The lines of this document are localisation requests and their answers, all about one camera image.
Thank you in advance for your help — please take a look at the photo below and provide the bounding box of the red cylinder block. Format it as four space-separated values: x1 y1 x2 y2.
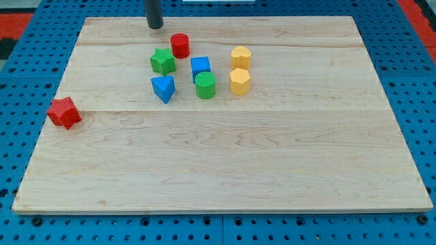
170 33 190 59

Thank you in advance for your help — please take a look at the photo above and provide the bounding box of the blue cube block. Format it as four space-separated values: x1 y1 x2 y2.
190 56 211 83

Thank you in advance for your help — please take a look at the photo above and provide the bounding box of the green cylinder block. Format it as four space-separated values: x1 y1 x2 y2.
195 71 216 99

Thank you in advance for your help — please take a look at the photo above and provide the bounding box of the yellow hexagon block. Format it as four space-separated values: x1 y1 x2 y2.
229 68 251 96

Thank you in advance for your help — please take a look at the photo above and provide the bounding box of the blue triangle block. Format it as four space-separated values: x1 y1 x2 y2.
151 76 175 103

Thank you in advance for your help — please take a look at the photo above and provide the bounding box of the yellow heart block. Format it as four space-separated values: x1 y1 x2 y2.
230 46 251 69

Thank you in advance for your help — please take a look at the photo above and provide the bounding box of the green star block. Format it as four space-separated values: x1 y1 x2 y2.
150 48 176 76

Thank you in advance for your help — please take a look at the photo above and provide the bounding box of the light wooden board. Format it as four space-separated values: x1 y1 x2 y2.
12 16 433 215

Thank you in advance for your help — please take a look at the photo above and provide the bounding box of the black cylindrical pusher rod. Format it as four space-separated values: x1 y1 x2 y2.
144 0 164 29

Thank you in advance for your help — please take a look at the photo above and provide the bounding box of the red star block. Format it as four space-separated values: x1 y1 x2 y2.
46 97 82 130

